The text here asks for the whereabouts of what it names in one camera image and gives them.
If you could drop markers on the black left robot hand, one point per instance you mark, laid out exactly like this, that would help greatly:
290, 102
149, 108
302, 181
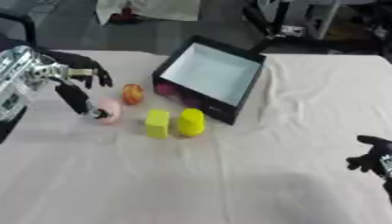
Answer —
76, 96

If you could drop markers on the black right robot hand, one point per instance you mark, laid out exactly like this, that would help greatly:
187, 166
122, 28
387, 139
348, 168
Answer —
375, 157

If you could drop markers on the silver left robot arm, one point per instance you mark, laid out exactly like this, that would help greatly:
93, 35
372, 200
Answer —
20, 73

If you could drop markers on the black box white inside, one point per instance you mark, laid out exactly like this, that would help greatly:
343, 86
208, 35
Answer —
214, 73

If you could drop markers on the pink toy egg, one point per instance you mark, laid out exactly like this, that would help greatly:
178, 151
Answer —
111, 110

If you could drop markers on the orange toy fruit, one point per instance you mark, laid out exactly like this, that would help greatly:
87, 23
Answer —
132, 94

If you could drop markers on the yellow rectangular block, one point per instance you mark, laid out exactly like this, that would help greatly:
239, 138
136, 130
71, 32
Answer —
158, 123

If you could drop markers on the black chair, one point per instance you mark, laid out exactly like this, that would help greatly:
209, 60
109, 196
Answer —
20, 24

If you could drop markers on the white cloth bag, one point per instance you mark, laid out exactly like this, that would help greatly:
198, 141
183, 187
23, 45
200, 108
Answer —
148, 10

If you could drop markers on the yellow cylinder block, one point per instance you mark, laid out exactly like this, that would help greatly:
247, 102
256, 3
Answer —
192, 122

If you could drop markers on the black tripod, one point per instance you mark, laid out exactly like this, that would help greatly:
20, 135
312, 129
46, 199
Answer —
270, 23

